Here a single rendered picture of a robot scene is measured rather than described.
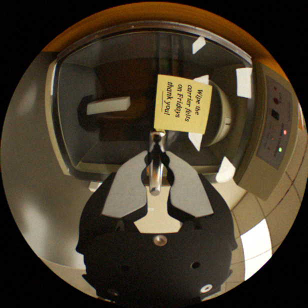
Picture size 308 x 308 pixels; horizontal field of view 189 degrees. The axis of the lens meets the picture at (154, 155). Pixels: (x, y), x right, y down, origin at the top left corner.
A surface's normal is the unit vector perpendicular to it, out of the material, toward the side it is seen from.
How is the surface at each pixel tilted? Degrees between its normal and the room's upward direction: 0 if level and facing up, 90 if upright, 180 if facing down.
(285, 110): 135
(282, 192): 180
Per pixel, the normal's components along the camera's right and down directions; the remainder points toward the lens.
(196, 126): 0.00, 0.53
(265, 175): -0.70, 0.37
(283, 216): -1.00, -0.03
